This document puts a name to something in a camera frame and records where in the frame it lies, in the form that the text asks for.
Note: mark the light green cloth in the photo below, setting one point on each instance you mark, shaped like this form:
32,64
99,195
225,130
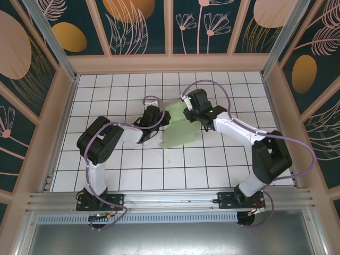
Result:
178,135

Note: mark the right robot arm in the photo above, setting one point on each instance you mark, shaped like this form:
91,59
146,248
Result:
233,127

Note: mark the left arm base wiring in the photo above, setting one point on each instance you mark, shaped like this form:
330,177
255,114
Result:
102,217

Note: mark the right arm base wiring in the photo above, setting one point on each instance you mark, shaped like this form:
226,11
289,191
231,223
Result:
255,210

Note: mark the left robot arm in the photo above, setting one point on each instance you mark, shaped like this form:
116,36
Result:
97,175

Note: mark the grey metal sheet panel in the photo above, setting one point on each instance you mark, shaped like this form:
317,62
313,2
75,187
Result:
170,239

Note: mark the aluminium mounting rail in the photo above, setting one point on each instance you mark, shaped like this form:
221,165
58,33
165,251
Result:
170,199

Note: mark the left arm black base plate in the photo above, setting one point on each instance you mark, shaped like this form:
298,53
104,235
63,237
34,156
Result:
117,202

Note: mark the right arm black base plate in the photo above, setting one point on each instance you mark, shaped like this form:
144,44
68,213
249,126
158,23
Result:
224,202

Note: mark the aluminium frame post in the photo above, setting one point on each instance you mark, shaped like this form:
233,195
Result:
284,34
50,40

